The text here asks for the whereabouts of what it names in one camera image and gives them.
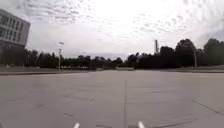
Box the grey paved plaza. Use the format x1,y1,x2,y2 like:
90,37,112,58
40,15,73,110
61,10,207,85
0,69,224,128

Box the lamp pole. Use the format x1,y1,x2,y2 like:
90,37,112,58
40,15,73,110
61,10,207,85
57,41,65,72

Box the row of trees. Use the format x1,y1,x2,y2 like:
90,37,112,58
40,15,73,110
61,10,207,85
0,37,224,71

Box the grey building with windows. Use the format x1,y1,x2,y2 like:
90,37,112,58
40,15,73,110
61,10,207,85
0,8,32,66

